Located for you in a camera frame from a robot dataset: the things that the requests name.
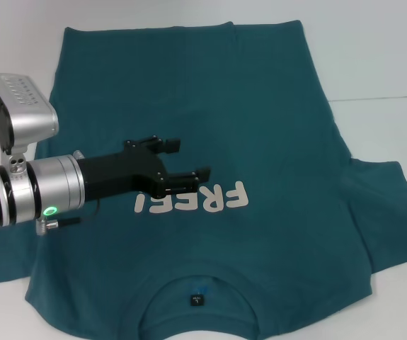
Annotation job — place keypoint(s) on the teal T-shirt with FREE print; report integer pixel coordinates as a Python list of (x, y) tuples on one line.
[(242, 106)]

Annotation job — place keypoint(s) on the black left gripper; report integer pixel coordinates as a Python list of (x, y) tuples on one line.
[(118, 175)]

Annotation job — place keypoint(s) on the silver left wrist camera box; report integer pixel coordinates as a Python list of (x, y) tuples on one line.
[(29, 117)]

